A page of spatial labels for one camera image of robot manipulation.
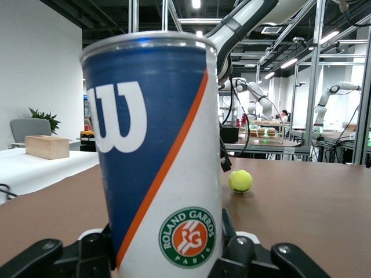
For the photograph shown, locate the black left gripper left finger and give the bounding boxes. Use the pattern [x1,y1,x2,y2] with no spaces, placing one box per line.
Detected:
[0,222,117,278]

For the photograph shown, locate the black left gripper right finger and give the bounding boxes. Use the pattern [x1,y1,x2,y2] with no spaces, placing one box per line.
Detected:
[208,208,331,278]

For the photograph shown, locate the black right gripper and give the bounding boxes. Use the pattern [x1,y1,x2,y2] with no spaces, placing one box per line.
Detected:
[217,136,232,173]

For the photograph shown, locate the yellow tennis ball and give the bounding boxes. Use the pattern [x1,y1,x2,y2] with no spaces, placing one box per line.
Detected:
[228,169,253,195]

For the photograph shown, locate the blue white tennis ball can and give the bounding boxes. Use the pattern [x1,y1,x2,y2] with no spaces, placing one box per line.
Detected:
[79,30,224,278]

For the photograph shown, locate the black equipment box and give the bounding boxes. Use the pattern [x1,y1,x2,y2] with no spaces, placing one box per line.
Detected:
[220,127,240,144]

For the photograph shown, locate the brown topped background table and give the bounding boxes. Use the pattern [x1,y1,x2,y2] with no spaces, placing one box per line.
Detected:
[224,138,311,160]

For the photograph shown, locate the seated person in white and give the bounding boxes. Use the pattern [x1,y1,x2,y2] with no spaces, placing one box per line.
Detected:
[277,109,292,124]

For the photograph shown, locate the white table cover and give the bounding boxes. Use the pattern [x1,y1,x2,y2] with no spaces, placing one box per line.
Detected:
[0,149,101,205]

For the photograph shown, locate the light wooden block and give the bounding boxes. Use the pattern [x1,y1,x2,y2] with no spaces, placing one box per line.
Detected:
[24,134,71,160]

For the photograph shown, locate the green potted plant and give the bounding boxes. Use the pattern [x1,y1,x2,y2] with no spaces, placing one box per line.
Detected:
[28,107,61,136]

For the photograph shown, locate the grey office chair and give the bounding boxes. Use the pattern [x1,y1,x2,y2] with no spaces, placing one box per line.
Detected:
[9,118,53,145]

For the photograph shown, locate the ceiling air vent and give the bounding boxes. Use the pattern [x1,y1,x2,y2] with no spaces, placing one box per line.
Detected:
[260,25,283,35]

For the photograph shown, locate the wire shelf rack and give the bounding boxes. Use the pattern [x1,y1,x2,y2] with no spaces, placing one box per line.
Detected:
[245,120,286,145]

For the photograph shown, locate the black cable loop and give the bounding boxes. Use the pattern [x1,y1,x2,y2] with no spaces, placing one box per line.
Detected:
[0,182,20,201]

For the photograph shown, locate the aluminium frame post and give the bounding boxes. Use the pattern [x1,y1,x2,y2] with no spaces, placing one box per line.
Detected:
[314,0,326,128]
[161,0,169,32]
[352,95,371,169]
[128,0,139,34]

